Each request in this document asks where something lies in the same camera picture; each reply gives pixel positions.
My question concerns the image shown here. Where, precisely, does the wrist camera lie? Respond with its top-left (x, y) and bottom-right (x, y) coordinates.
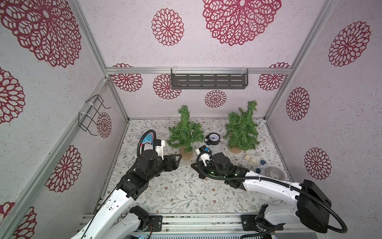
top-left (196, 145), bottom-right (212, 167)
top-left (153, 139), bottom-right (166, 159)

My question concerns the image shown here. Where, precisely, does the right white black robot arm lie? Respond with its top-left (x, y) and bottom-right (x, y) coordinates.
top-left (191, 153), bottom-right (331, 234)

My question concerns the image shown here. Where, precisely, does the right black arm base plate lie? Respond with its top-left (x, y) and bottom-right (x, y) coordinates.
top-left (240, 213), bottom-right (276, 232)

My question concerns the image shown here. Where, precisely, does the pink white plush toy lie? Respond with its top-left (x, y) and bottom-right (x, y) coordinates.
top-left (140, 132), bottom-right (154, 151)

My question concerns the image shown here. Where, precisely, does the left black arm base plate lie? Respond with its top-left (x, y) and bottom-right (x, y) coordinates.
top-left (143, 215), bottom-right (163, 233)

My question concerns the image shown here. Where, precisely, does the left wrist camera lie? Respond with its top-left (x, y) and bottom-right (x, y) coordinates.
top-left (153, 139), bottom-right (166, 159)

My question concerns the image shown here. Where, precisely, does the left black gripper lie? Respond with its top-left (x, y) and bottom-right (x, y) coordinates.
top-left (148, 153), bottom-right (183, 181)

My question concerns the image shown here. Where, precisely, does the grey wall shelf rack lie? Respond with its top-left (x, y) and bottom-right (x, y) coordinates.
top-left (170, 68), bottom-right (248, 90)

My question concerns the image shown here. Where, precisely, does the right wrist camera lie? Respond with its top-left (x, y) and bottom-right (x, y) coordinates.
top-left (196, 145), bottom-right (212, 167)

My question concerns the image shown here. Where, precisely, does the small green christmas tree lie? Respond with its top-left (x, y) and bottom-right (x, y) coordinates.
top-left (167, 105), bottom-right (205, 161)
top-left (224, 101), bottom-right (260, 151)

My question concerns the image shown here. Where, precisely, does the aluminium mounting rail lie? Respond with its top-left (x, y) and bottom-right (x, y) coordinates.
top-left (77, 213), bottom-right (327, 234)

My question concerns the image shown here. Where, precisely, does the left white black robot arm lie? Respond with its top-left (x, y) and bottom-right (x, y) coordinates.
top-left (73, 149), bottom-right (182, 239)

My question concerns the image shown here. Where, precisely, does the small black alarm clock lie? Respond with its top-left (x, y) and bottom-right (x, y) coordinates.
top-left (205, 132), bottom-right (220, 145)

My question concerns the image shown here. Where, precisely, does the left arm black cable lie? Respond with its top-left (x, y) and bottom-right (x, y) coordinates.
top-left (80, 129), bottom-right (157, 239)

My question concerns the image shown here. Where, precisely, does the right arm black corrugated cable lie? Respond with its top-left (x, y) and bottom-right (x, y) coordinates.
top-left (195, 152), bottom-right (348, 239)

